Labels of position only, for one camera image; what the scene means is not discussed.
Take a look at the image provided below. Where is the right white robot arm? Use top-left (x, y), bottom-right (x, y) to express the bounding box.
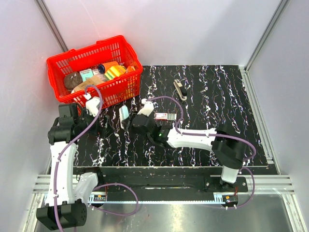
top-left (121, 113), bottom-right (248, 191)

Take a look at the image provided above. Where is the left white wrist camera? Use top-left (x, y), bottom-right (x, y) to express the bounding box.
top-left (84, 94), bottom-right (101, 117)

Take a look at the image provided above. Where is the orange cylinder bottle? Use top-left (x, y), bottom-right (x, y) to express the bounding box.
top-left (98, 61), bottom-right (119, 74)

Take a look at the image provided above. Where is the black marble pattern mat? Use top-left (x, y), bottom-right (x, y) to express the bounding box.
top-left (74, 65), bottom-right (267, 167)

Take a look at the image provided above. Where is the light blue white stapler top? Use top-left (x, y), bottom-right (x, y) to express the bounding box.
top-left (119, 105), bottom-right (129, 130)

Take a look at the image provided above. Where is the orange small packet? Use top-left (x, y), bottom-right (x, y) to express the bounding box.
top-left (126, 66), bottom-right (136, 73)

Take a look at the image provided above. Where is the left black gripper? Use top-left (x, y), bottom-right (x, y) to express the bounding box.
top-left (75, 106), bottom-right (114, 139)

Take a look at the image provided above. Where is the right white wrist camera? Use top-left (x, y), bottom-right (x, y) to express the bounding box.
top-left (137, 99), bottom-right (154, 116)

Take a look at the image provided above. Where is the brown round sponge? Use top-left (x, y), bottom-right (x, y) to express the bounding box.
top-left (63, 72), bottom-right (83, 91)

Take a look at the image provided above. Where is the teal small box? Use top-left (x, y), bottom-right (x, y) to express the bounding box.
top-left (79, 69), bottom-right (94, 82)

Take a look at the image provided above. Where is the yellow green striped sponge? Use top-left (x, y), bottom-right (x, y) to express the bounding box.
top-left (104, 65), bottom-right (126, 80)

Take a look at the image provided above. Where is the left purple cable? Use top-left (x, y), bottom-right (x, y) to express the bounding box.
top-left (52, 85), bottom-right (140, 232)

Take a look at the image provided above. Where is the red staple box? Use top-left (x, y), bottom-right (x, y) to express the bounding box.
top-left (154, 113), bottom-right (177, 121)

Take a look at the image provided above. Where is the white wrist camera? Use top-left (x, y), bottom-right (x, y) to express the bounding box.
top-left (84, 94), bottom-right (101, 117)
top-left (137, 99), bottom-right (154, 116)

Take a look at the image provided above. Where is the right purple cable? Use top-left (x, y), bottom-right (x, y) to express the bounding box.
top-left (144, 96), bottom-right (257, 209)

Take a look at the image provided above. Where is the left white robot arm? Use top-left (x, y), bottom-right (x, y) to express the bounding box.
top-left (36, 99), bottom-right (105, 231)

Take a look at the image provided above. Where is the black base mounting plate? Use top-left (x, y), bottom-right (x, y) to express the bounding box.
top-left (73, 167), bottom-right (248, 193)

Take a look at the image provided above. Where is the red plastic shopping basket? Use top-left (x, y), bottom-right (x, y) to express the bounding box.
top-left (46, 35), bottom-right (143, 108)

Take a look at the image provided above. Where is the beige black stapler base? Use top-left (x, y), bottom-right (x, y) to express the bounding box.
top-left (173, 79), bottom-right (187, 101)

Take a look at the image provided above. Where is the brown cardboard box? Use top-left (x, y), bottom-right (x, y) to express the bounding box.
top-left (72, 75), bottom-right (105, 93)

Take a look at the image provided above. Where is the purple cable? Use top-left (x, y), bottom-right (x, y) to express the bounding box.
top-left (144, 96), bottom-right (257, 209)
top-left (52, 85), bottom-right (140, 232)

